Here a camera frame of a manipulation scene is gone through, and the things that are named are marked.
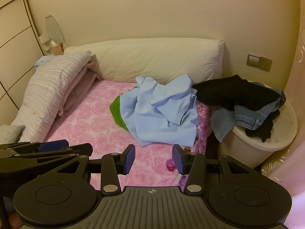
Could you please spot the grey ribbed pillow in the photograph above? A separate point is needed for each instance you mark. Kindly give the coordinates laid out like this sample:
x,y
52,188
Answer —
x,y
9,133

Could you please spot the pink floral blanket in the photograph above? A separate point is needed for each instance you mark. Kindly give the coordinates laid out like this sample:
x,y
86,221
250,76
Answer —
x,y
83,124

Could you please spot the black garment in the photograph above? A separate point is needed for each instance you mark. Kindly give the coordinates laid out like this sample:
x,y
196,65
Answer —
x,y
264,128
233,93

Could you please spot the cream headboard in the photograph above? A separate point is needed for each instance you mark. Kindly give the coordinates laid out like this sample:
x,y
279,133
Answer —
x,y
14,40

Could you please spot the white round laundry basket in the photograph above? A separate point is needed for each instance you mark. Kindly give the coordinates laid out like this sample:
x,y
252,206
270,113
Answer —
x,y
250,152

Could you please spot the pink container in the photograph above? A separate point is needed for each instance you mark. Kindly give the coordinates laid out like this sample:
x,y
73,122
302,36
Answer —
x,y
57,50

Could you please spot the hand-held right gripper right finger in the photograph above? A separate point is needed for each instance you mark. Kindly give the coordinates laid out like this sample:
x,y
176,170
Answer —
x,y
178,158

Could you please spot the pink sheer curtain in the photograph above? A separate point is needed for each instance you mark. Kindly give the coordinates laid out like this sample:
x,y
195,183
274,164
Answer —
x,y
294,171

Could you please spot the small white box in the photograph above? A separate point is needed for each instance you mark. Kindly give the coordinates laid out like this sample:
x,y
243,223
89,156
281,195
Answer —
x,y
43,39

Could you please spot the blue jeans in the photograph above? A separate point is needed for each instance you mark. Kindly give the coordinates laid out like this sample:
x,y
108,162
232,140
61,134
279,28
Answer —
x,y
250,116

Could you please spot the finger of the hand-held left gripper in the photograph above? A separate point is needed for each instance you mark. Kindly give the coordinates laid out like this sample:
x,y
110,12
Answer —
x,y
59,152
53,144

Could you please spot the long white pillow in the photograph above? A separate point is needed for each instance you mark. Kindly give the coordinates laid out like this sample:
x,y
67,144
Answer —
x,y
147,59

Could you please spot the oval mirror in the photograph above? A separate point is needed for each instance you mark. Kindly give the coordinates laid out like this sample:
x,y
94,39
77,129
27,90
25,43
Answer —
x,y
53,29

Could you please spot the striped lilac quilt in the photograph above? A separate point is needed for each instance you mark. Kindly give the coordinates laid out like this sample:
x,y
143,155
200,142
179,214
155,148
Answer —
x,y
47,88

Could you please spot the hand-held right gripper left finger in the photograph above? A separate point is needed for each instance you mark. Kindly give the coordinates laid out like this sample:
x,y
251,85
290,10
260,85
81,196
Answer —
x,y
129,158

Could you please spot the mauve folded sheet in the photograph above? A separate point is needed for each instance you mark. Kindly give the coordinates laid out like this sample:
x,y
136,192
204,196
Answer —
x,y
78,90

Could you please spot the light blue shirt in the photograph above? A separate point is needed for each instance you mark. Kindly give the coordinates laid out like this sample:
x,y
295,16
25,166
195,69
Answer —
x,y
162,114

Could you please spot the green cloth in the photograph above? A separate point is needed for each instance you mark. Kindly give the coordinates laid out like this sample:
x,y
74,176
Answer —
x,y
116,112

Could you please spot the pale blue cloth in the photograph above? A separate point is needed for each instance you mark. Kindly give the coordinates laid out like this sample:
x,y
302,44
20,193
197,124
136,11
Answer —
x,y
43,60

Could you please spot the gold wall socket panel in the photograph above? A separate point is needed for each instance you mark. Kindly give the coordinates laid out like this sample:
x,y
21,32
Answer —
x,y
259,62

